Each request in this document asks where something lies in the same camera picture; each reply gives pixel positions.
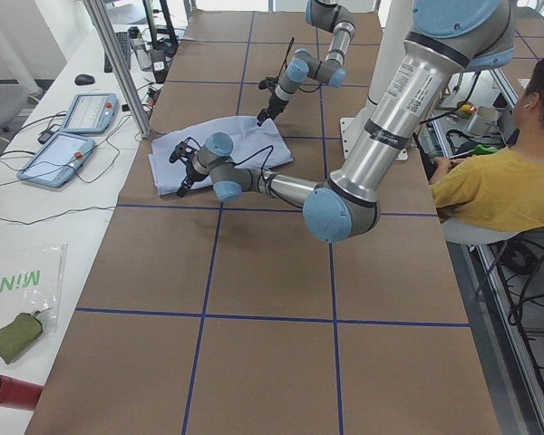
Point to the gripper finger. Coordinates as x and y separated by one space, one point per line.
184 188
262 117

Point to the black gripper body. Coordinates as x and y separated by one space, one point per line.
191 171
274 104

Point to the light blue striped shirt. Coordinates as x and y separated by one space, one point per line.
238 137

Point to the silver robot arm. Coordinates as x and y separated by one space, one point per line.
330 17
446 37

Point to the upper teach pendant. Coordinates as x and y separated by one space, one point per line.
90 113

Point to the teach pendant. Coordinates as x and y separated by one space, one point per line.
58 160
90 113

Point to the lower teach pendant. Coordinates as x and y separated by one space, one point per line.
58 160

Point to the black computer mouse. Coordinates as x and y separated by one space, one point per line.
84 79

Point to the clear plastic MiNi bag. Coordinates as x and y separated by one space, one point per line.
31 282

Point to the folded green cloth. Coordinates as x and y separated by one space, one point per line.
17 336

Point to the person in yellow shirt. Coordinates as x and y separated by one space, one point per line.
502 191

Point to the red cylinder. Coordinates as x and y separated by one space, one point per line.
17 394

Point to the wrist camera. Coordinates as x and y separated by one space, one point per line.
269 83
184 151

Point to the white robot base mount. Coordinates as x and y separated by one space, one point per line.
397 23

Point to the grey aluminium post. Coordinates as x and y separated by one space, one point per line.
97 11

